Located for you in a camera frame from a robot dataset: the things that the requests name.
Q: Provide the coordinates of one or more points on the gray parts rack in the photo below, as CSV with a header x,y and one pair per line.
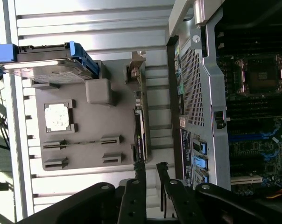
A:
x,y
89,130

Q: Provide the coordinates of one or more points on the CPU socket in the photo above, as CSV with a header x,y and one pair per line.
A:
x,y
260,74

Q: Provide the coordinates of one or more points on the silver CPU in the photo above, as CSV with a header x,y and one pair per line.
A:
x,y
57,116

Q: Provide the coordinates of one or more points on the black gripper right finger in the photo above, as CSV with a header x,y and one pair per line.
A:
x,y
185,205

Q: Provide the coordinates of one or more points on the green motherboard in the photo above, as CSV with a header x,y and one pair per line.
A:
x,y
243,147

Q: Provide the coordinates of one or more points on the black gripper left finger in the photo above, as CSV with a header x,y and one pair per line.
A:
x,y
131,200

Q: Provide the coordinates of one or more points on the black tripod legs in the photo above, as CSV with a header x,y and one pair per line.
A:
x,y
2,121

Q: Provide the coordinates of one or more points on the hard disk with blue caddy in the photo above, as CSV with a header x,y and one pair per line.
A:
x,y
45,63

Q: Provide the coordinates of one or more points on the white expansion slot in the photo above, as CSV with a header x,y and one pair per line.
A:
x,y
246,180

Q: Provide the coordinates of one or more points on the green RAM stick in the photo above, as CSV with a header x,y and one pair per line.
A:
x,y
85,143

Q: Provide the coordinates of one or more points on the open PC case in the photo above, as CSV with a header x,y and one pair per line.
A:
x,y
215,70

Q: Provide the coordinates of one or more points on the blue expansion slot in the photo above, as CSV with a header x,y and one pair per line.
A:
x,y
246,138

